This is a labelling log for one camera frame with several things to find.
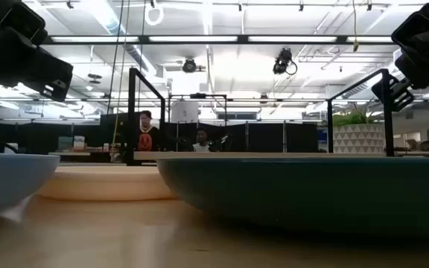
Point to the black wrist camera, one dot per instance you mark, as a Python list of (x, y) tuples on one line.
[(415, 30), (22, 22)]

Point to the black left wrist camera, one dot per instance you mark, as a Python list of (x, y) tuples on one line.
[(22, 22)]

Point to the beige plate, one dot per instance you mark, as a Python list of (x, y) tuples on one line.
[(106, 184)]

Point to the standing person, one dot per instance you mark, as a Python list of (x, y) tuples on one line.
[(148, 139)]

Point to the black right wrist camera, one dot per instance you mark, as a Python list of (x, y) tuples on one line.
[(415, 30)]

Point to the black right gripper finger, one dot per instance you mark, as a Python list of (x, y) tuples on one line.
[(395, 93)]

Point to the round black ceiling fixture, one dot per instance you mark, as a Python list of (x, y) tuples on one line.
[(189, 66)]

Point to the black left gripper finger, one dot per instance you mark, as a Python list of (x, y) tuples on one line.
[(52, 76)]

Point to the succulent in white patterned pot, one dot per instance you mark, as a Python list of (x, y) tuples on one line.
[(358, 139)]

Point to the black aluminium rig frame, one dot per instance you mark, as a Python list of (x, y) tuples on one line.
[(143, 39)]

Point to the blue plate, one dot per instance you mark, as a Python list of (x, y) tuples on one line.
[(9, 178)]

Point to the black overhead camera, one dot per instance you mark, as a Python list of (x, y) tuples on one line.
[(282, 61)]

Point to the black partition wall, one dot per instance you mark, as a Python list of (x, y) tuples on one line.
[(266, 137)]

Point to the seated person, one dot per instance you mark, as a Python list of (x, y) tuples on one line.
[(201, 147)]

